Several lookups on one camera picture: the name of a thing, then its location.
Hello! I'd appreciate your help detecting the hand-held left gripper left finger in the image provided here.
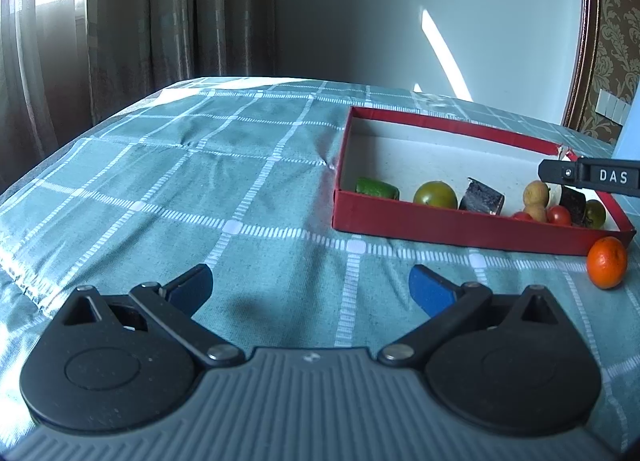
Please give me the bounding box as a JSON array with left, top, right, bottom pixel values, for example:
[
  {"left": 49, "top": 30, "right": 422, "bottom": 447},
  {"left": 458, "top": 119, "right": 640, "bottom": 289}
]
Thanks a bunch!
[{"left": 57, "top": 263, "right": 247, "bottom": 370}]

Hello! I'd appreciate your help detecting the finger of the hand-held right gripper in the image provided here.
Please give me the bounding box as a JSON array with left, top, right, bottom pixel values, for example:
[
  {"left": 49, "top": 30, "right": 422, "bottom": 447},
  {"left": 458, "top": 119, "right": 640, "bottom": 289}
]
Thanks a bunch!
[{"left": 538, "top": 156, "right": 640, "bottom": 198}]

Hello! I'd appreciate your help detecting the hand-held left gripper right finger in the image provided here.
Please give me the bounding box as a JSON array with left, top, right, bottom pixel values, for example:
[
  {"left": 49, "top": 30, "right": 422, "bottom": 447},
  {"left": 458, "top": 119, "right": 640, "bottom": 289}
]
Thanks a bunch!
[{"left": 377, "top": 264, "right": 567, "bottom": 370}]

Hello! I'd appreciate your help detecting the small dark green tomato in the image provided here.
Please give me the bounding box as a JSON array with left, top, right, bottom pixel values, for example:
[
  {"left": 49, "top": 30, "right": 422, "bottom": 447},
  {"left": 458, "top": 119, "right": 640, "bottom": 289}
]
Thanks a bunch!
[{"left": 584, "top": 200, "right": 607, "bottom": 229}]

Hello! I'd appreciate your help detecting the small beige knobby potato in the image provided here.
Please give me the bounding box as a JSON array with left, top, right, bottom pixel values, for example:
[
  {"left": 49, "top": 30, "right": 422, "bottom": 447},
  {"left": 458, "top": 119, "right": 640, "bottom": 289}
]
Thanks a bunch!
[{"left": 522, "top": 180, "right": 550, "bottom": 223}]

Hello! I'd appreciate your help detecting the orange tangerine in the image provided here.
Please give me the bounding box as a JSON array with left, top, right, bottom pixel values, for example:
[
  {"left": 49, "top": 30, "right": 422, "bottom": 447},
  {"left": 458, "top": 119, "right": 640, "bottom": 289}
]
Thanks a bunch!
[{"left": 587, "top": 236, "right": 628, "bottom": 290}]

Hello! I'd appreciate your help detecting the large green-yellow tomato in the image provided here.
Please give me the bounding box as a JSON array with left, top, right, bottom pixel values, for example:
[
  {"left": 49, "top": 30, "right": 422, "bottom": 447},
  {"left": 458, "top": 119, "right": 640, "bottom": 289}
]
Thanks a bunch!
[{"left": 413, "top": 181, "right": 459, "bottom": 210}]

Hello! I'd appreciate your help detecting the green cucumber piece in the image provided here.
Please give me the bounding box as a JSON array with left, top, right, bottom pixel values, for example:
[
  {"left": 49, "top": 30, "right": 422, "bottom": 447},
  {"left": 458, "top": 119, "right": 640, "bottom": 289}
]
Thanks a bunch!
[{"left": 356, "top": 178, "right": 400, "bottom": 201}]

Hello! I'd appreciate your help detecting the red cardboard box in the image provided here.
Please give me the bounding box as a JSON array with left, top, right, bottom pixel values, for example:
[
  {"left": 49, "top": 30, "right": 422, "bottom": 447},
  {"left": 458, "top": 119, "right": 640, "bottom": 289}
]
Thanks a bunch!
[{"left": 332, "top": 106, "right": 637, "bottom": 258}]

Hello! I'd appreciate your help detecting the teal checked tablecloth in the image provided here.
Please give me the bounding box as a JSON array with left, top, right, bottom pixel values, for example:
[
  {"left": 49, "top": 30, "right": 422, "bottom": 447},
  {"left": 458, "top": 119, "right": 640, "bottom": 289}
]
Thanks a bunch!
[{"left": 0, "top": 76, "right": 640, "bottom": 461}]

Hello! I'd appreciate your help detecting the patterned brown curtain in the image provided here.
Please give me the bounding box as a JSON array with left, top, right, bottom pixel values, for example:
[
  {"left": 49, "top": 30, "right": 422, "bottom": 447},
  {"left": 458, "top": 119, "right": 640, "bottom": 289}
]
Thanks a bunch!
[{"left": 0, "top": 0, "right": 277, "bottom": 194}]

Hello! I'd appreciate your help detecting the white wall switch panel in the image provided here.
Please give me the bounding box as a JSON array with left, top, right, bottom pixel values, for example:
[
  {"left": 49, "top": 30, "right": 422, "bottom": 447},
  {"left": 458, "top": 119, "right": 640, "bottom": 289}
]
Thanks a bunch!
[{"left": 597, "top": 91, "right": 634, "bottom": 121}]

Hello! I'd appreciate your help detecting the dark wooden wall frame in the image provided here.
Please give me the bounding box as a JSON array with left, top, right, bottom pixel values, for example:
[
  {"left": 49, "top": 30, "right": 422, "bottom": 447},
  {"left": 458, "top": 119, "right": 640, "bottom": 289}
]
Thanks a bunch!
[{"left": 560, "top": 0, "right": 609, "bottom": 133}]

